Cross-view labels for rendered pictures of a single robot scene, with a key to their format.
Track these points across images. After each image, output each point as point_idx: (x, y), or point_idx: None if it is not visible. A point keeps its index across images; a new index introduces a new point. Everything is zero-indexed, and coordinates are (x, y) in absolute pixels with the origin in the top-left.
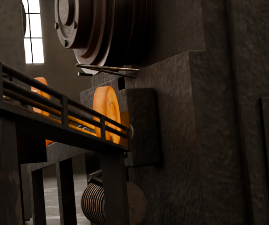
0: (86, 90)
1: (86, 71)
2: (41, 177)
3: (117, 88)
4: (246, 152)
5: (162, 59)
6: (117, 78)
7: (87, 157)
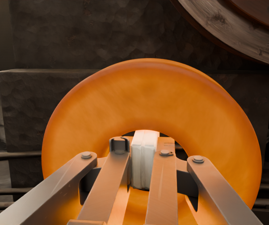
0: (46, 73)
1: (259, 52)
2: None
3: (266, 98)
4: None
5: None
6: (268, 75)
7: None
